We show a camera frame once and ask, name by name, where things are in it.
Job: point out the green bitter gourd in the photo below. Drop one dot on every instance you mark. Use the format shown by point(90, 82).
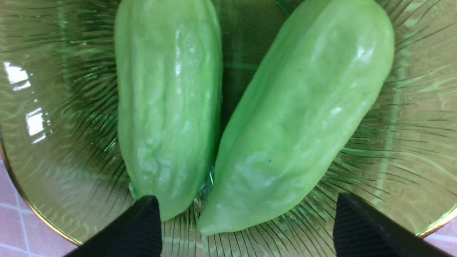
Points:
point(321, 75)
point(169, 81)

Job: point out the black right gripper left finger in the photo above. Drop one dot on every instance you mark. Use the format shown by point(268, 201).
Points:
point(135, 233)

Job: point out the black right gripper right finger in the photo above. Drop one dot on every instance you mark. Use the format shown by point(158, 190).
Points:
point(360, 230)

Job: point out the green glass plate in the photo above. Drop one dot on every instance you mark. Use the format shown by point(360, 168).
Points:
point(60, 148)

